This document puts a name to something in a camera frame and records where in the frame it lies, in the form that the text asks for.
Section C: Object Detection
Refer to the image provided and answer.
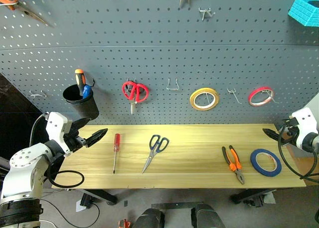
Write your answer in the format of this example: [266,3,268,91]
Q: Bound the cyan plastic bin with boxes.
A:
[287,0,319,28]

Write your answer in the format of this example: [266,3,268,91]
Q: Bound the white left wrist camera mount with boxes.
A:
[45,111,73,157]

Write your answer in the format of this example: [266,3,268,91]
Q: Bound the grey metal plate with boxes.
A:
[150,201,204,211]

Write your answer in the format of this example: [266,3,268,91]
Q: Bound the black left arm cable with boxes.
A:
[29,112,85,189]

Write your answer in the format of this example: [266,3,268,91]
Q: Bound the red handled screwdriver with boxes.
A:
[112,133,121,175]

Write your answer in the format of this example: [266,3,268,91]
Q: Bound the black cup holder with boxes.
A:
[62,84,100,121]

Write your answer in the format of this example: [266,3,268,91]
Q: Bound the blue tape roll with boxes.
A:
[250,148,283,177]

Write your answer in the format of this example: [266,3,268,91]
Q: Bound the white paper on floor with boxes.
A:
[75,197,93,213]

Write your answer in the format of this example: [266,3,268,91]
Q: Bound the thin floor cable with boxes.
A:
[39,198,101,228]

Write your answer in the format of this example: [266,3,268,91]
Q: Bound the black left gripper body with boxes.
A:
[64,130,88,154]

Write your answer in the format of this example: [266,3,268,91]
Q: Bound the red handled scissors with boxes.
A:
[121,80,150,115]

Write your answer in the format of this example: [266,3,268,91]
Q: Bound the dark rounded shape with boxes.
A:
[191,202,227,228]
[133,207,165,228]

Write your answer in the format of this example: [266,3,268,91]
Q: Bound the yellow tape roll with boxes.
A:
[189,87,220,112]

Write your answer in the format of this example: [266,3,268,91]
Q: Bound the grey metal pegboard panel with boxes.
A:
[0,0,319,125]

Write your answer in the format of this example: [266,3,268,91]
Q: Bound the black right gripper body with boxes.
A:
[279,124,299,146]

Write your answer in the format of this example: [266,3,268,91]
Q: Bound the blue handled screwdriver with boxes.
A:
[82,84,93,100]

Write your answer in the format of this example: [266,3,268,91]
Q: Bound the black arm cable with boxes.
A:
[277,124,319,184]
[29,112,85,189]

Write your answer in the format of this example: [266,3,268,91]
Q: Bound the orange black screwdriver handle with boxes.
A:
[74,68,87,97]

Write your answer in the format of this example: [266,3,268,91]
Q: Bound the black handled scissors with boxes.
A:
[141,134,170,175]

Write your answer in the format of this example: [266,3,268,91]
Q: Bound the red tape roll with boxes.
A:
[247,86,275,108]

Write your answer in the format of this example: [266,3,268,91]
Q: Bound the orange needle nose pliers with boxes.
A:
[0,0,51,27]

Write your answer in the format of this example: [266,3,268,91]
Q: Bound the black table leg with caster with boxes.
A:
[230,188,277,208]
[79,189,118,207]

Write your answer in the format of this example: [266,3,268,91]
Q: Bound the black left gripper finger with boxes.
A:
[70,117,92,135]
[84,128,109,148]

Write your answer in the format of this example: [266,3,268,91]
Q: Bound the metal pegboard hook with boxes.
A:
[165,77,180,91]
[263,89,278,104]
[226,87,243,105]
[28,89,48,99]
[198,6,216,21]

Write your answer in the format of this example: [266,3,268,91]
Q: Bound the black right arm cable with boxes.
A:
[277,124,319,184]

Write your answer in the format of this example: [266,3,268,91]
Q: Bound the orange black combination pliers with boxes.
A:
[221,145,246,186]

